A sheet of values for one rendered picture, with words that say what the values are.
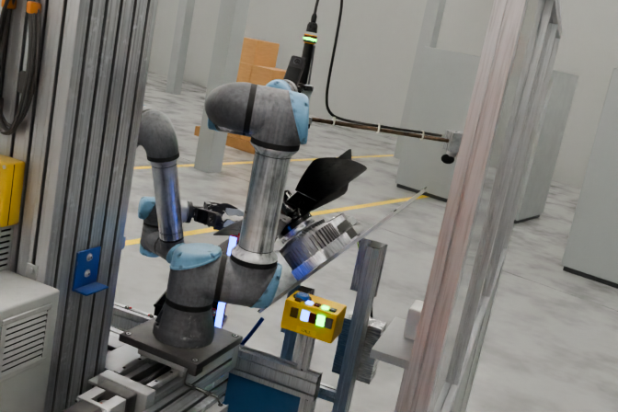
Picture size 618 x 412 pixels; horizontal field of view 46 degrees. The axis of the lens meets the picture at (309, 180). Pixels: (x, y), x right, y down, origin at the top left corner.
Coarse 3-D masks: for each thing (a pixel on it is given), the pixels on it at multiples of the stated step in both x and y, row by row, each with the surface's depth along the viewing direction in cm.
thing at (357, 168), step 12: (312, 168) 241; (324, 168) 243; (336, 168) 244; (348, 168) 245; (360, 168) 247; (300, 180) 248; (312, 180) 248; (324, 180) 249; (336, 180) 249; (348, 180) 250; (312, 192) 254; (324, 192) 254
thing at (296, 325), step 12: (288, 300) 211; (312, 300) 214; (324, 300) 216; (288, 312) 211; (300, 312) 210; (312, 312) 209; (324, 312) 207; (336, 312) 208; (288, 324) 212; (300, 324) 210; (312, 324) 209; (324, 324) 208; (336, 324) 207; (312, 336) 209; (324, 336) 208; (336, 336) 211
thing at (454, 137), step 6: (450, 132) 263; (456, 132) 261; (462, 132) 265; (450, 138) 262; (456, 138) 260; (444, 144) 266; (450, 144) 262; (456, 144) 261; (450, 150) 261; (456, 150) 262
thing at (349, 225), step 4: (352, 216) 286; (344, 220) 280; (348, 220) 280; (352, 220) 283; (356, 220) 287; (340, 224) 280; (344, 224) 280; (348, 224) 279; (352, 224) 281; (356, 224) 282; (360, 224) 287; (340, 228) 280; (344, 228) 280; (348, 228) 279; (352, 228) 278; (356, 228) 280; (360, 228) 284; (340, 232) 281; (344, 232) 280; (348, 232) 279; (352, 232) 278; (356, 232) 278; (360, 232) 282; (352, 236) 278
